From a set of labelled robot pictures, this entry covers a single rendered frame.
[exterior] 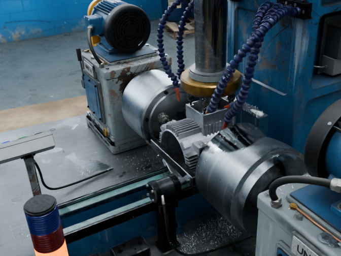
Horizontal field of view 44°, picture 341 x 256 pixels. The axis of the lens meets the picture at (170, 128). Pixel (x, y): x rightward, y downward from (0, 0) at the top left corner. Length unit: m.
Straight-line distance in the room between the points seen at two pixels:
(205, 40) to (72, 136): 0.94
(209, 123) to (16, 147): 0.58
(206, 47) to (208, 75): 0.08
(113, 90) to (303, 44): 0.74
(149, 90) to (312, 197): 0.72
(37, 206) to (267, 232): 0.46
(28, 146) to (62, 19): 5.41
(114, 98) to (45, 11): 5.08
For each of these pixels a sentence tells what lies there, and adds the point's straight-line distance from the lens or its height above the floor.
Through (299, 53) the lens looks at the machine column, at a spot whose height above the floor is 1.31.
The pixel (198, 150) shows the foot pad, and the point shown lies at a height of 1.07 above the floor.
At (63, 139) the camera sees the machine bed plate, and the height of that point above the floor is 0.80.
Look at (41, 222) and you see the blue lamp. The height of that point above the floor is 1.20.
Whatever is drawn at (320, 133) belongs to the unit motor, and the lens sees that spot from 0.80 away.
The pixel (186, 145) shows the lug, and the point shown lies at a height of 1.08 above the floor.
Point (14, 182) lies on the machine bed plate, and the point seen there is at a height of 0.80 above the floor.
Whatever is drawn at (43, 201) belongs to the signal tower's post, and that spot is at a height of 1.22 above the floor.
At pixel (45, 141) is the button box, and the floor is 1.06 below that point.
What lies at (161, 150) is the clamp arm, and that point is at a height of 1.03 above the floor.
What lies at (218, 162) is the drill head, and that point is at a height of 1.12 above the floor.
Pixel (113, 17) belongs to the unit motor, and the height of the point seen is 1.33.
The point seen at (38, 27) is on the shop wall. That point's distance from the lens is 6.67.
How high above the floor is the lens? 1.70
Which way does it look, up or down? 28 degrees down
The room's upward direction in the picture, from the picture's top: 3 degrees counter-clockwise
